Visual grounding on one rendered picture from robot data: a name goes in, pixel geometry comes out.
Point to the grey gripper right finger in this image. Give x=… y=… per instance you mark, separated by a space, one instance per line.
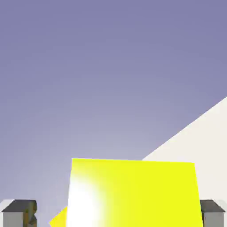
x=213 y=217

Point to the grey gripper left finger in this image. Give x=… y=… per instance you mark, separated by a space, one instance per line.
x=16 y=216

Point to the large yellow box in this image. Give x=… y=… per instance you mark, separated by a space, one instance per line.
x=141 y=195

